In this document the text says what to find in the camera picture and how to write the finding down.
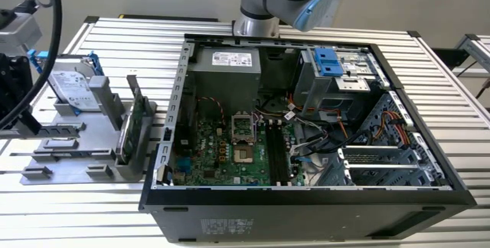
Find metal socket cover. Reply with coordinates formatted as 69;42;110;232
232;110;257;143

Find blue VGA port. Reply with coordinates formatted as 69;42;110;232
177;157;193;173

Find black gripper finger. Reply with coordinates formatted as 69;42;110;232
18;105;43;137

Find CPU socket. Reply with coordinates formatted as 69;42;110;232
233;144;257;165

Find RAM slot with white clips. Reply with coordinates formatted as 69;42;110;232
278;120;292;186
269;120;284;186

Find RAM stick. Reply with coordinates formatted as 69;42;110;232
0;124;82;140
34;149;113;159

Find grey power supply unit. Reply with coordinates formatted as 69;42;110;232
187;46;264;117

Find orange wire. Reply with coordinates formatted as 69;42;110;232
336;109;350;140

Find green graphics card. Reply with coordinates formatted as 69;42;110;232
117;74;151;165

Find red orange yellow power wires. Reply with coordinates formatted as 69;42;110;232
373;110;417;148

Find grey parts rack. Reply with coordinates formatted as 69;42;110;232
19;77;159;186

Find blue plastic drive latch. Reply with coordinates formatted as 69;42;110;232
312;47;342;77

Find metal optical drive cage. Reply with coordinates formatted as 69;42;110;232
294;45;392;117

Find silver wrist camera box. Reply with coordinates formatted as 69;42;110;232
0;8;45;56

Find black open PC case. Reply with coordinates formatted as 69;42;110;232
138;33;479;243

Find twisted coloured fan wire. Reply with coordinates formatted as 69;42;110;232
197;96;228;124

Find green motherboard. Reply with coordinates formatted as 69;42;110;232
171;114;308;187

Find metal disk bay cage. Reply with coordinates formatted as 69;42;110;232
317;144;451;188

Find aluminium slat side table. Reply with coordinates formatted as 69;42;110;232
452;33;490;78

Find hard disk in blue carrier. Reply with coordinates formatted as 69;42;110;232
27;49;106;115

